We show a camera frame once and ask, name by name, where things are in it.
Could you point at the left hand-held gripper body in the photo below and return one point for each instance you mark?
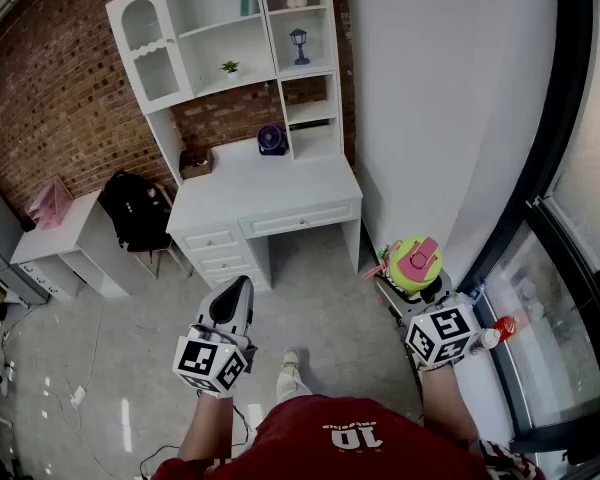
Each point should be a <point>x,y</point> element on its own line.
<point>200,360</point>

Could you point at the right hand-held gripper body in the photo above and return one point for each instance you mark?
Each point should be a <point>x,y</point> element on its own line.
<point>442,335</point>

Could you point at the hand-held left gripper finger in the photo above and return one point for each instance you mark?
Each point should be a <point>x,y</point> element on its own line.
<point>206,305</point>
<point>230,305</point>

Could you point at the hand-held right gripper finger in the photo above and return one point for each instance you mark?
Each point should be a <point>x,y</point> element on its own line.
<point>441,288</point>
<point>392,300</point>

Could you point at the green can with pink lid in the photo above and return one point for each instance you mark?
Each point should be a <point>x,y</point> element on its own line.
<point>420,263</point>

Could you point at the person's left forearm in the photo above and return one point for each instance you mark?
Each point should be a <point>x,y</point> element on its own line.
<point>205,428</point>

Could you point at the person's right forearm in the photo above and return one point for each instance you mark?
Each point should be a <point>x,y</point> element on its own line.
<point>445,403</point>

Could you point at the purple desk fan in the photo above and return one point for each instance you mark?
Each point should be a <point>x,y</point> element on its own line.
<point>270,138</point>

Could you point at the white desk hutch shelf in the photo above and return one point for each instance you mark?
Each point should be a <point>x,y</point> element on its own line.
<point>220,43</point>

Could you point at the person's left hand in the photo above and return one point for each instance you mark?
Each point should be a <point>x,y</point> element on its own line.
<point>247,357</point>

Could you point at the clear bottle with blue cap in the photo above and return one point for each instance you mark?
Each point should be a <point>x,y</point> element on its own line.
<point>475,293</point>

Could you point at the white bottle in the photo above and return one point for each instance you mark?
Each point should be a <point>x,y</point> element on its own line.
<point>487,339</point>

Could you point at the red bottle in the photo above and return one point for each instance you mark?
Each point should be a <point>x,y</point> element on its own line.
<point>505,329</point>

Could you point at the person's beige shoe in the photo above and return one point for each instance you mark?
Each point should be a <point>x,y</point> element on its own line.
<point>290,358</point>

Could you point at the person's beige trouser leg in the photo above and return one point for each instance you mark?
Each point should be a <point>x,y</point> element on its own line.
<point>292,385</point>

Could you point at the wooden chair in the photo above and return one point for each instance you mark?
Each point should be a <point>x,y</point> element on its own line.
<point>167,191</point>

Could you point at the black backpack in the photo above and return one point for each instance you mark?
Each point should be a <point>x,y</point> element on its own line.
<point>135,208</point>

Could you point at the white power adapter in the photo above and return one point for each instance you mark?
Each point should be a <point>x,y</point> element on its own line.
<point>78,395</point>

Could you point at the brown wooden organizer box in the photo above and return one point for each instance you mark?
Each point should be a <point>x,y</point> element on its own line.
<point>200,168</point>

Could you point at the person's red shirt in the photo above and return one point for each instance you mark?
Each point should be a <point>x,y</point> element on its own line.
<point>355,458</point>

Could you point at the white side cabinet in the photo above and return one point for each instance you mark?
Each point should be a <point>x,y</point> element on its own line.
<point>55,233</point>

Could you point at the pink file tray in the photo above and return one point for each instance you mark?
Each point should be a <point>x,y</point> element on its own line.
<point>50,208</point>

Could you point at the small potted green plant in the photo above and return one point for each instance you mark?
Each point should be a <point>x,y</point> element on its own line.
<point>230,66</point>

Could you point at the white glass cabinet door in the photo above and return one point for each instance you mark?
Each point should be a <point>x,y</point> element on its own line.
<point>150,50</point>

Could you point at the blue lantern lamp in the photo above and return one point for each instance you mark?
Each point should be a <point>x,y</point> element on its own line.
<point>300,38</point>

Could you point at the black window frame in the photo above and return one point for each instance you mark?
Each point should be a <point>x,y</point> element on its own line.
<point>555,118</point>

